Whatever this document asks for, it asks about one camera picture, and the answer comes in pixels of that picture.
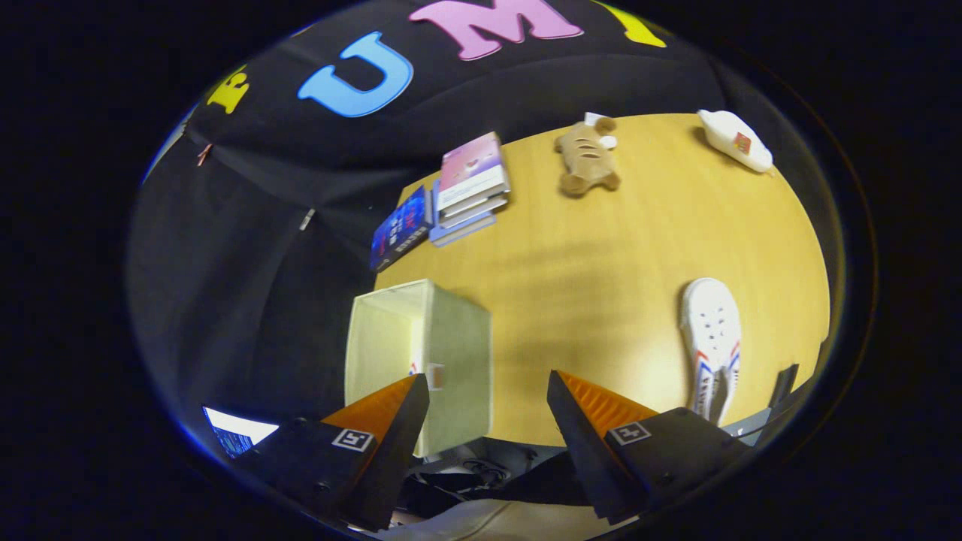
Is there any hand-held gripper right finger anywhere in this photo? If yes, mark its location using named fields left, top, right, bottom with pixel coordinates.
left=546, top=369, right=754, bottom=525

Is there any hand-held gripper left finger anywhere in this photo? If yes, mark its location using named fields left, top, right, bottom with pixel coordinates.
left=231, top=373, right=431, bottom=532

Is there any cream fabric storage box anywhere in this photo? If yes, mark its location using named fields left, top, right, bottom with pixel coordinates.
left=344, top=280, right=493, bottom=458

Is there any person's light clothing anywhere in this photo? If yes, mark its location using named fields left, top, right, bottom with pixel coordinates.
left=376, top=498, right=640, bottom=540

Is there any laptop computer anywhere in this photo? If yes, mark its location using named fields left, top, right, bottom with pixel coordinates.
left=201, top=406, right=280, bottom=459

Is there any black backdrop cloth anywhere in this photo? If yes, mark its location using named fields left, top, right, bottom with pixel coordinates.
left=126, top=0, right=734, bottom=459

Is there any dark blue book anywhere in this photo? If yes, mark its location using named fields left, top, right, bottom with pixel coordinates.
left=368, top=186, right=434, bottom=273

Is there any lavender book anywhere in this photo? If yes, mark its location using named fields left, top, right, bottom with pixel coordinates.
left=428, top=179, right=498, bottom=248

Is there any grey book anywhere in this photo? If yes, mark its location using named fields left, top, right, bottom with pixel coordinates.
left=438, top=192, right=510, bottom=228

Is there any pink cover book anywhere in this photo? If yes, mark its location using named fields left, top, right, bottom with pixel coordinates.
left=438, top=131, right=510, bottom=213

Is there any brown plush toy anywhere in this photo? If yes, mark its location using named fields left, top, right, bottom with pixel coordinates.
left=555, top=113, right=622, bottom=198

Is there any white bottle with red label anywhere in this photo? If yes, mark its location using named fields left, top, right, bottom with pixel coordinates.
left=697, top=109, right=774, bottom=174

